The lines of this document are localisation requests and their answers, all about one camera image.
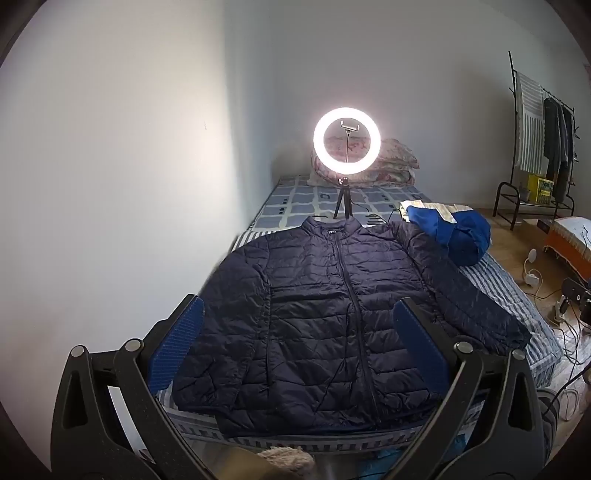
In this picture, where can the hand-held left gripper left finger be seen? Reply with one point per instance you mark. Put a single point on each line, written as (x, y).
(178, 341)

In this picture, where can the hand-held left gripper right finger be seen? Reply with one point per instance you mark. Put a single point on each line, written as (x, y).
(415, 341)

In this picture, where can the navy puffer jacket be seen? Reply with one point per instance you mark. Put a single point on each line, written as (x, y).
(314, 300)

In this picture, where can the dark hanging clothes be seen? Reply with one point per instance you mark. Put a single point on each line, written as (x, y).
(556, 138)

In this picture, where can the black metal clothes rack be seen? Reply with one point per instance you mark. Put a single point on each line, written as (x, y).
(511, 74)

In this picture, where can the blue striped bed sheet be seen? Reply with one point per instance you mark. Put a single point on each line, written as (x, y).
(512, 286)

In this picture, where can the blue jacket with reflective strips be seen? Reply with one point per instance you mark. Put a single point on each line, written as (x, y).
(461, 235)

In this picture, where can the beige fluffy cloth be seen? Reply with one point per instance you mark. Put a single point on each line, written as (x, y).
(286, 461)

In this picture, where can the black tripod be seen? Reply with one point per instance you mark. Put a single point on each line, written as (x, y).
(344, 194)

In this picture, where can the black device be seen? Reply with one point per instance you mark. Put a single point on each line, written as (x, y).
(575, 290)

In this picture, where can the folded floral quilt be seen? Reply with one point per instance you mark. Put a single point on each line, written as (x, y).
(397, 166)

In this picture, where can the orange and white furniture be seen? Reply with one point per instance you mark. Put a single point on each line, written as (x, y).
(568, 249)

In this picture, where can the blue checked bed sheet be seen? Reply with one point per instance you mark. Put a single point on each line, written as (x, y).
(286, 198)

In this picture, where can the yellow box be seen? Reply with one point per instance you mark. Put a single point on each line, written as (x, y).
(540, 189)

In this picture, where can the black phone holder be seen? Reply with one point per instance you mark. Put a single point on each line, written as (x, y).
(349, 124)

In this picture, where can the striped hanging towel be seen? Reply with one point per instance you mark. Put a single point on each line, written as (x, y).
(528, 120)

